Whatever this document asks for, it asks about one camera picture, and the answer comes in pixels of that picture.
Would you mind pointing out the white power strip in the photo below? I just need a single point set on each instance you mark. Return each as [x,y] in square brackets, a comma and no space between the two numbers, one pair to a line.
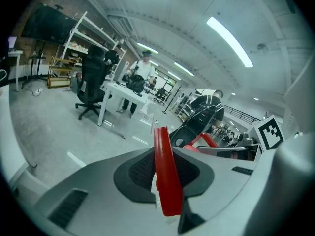
[37,92]

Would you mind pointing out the small lit monitor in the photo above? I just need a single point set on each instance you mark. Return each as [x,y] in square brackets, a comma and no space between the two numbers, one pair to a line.
[12,42]

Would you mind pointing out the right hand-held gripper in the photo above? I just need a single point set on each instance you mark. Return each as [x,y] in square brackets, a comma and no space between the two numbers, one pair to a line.
[268,134]

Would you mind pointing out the narrow white desk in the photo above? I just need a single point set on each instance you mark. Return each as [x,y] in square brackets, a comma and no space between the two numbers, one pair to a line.
[16,58]

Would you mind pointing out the small black office chair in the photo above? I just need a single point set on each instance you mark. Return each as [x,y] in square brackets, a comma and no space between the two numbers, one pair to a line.
[160,95]

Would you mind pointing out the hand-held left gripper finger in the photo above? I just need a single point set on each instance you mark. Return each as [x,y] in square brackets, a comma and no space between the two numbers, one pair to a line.
[167,176]

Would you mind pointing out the large black screen on stand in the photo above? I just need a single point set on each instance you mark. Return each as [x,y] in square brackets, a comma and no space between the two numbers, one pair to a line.
[48,24]

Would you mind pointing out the black office chair with headrest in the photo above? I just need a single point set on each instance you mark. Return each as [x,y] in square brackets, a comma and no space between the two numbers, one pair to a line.
[91,77]

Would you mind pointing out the black coat stand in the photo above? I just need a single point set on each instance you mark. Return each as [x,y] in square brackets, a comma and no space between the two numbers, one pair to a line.
[172,98]

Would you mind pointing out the white table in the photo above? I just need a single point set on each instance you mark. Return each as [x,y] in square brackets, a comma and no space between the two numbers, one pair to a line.
[128,95]

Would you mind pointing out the long ceiling light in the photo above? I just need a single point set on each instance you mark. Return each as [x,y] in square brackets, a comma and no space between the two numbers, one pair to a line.
[183,68]
[229,40]
[147,48]

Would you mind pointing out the tall white shelving unit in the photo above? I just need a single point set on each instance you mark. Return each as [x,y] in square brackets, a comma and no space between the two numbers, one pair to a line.
[96,42]

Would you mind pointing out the low wooden frame rack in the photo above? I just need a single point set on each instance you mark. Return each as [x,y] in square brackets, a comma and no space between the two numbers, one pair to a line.
[60,75]

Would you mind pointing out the black bag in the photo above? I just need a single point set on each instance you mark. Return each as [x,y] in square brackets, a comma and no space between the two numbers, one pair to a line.
[135,83]

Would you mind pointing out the black railing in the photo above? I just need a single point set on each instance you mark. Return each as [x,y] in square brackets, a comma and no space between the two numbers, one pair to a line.
[242,114]

